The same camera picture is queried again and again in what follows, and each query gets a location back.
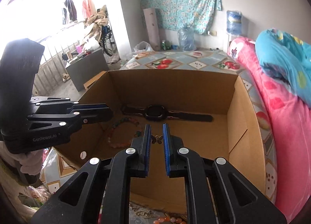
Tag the white plastic bags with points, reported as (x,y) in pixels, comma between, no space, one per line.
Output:
(143,47)

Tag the fruit pattern table cover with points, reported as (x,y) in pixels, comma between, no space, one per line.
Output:
(157,190)

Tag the white gloved left hand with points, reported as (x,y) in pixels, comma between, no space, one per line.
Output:
(31,162)

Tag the metal balcony railing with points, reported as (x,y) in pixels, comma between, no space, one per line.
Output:
(52,78)

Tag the grey cabinet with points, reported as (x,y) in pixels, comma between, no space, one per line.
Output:
(83,69)

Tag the empty water jug on floor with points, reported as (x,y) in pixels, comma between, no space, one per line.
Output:
(186,39)

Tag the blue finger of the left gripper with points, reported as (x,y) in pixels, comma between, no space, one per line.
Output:
(86,115)
(87,106)

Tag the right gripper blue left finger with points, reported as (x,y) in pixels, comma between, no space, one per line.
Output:
(99,191)

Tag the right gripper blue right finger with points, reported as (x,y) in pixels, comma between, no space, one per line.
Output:
(216,192)

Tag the pile of clothes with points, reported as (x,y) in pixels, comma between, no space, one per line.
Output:
(93,25)

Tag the pink strap digital watch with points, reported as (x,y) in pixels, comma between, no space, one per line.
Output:
(160,113)

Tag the pink floral quilt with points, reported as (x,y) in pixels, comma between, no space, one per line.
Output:
(290,121)

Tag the blue patterned quilt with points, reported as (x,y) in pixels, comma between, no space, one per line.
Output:
(285,57)

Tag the hanging dark jacket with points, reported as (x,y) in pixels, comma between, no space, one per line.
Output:
(69,12)

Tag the hanging pink garment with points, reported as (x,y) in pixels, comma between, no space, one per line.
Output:
(88,8)

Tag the green can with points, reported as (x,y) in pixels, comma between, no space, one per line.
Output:
(164,46)

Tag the brown cardboard box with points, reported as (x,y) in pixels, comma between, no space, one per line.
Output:
(234,133)

